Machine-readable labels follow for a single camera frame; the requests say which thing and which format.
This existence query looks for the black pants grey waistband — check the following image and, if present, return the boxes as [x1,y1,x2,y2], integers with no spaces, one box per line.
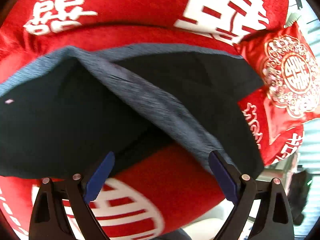
[1,43,264,179]

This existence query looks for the red sofa cover white characters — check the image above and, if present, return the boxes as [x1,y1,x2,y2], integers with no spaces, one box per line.
[1,0,289,239]

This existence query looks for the red embroidered cushion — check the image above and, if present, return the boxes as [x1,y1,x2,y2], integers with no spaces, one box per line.
[234,23,319,166]

